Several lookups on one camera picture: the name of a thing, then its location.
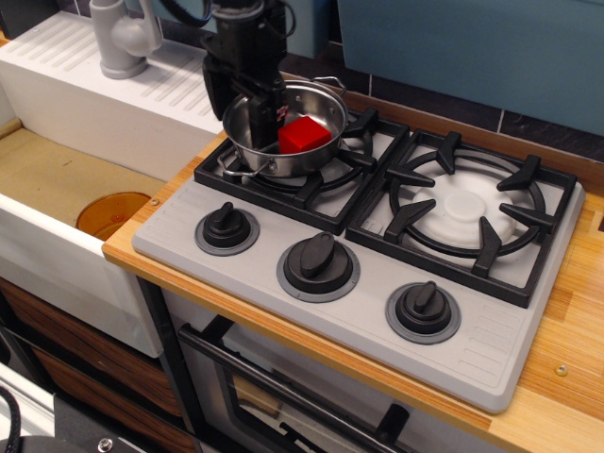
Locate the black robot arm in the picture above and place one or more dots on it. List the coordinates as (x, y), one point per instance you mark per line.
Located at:
(246, 10)

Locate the black right burner grate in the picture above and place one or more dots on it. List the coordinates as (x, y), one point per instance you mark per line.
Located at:
(492, 223)

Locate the black middle stove knob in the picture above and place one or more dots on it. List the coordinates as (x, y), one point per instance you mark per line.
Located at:
(318, 270)

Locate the black stove knob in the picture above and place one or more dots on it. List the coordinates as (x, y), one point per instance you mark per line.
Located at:
(318, 270)
(227, 231)
(423, 313)

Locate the wooden drawer front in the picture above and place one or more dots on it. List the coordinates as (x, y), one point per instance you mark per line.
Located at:
(123, 386)

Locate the black oven door handle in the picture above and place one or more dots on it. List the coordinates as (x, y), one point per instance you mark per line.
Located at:
(209, 342)

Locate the black left stove knob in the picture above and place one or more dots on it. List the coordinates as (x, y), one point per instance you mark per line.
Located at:
(227, 231)

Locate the black right stove knob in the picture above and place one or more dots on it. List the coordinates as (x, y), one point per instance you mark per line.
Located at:
(423, 313)

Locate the white toy sink unit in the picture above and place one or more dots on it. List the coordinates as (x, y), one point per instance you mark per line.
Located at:
(70, 136)

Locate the black left burner grate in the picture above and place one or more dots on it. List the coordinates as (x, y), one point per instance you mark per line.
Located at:
(328, 198)

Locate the toy oven door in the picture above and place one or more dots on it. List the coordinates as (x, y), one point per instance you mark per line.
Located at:
(264, 423)

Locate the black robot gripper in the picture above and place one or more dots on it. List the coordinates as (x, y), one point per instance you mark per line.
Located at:
(243, 58)

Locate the grey toy stove top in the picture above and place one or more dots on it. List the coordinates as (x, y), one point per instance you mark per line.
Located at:
(480, 364)

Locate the black burner grate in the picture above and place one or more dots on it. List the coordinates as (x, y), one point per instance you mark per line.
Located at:
(328, 198)
(492, 223)

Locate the stainless steel pan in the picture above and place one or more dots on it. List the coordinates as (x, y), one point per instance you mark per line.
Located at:
(303, 98)

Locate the orange plastic plate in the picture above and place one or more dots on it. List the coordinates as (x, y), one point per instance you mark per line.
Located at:
(105, 215)

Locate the red wooden cube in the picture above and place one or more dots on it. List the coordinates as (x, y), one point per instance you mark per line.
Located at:
(301, 135)

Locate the grey toy faucet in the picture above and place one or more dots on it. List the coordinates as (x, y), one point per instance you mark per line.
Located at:
(124, 42)

